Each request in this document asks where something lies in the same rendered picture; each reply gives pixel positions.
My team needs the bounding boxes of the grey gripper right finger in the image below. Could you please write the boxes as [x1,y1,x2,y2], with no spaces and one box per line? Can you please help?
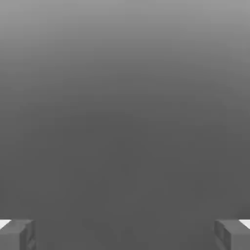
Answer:
[213,219,250,250]

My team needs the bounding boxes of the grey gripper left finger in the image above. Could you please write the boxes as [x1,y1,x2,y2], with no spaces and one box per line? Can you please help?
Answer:
[0,219,37,250]

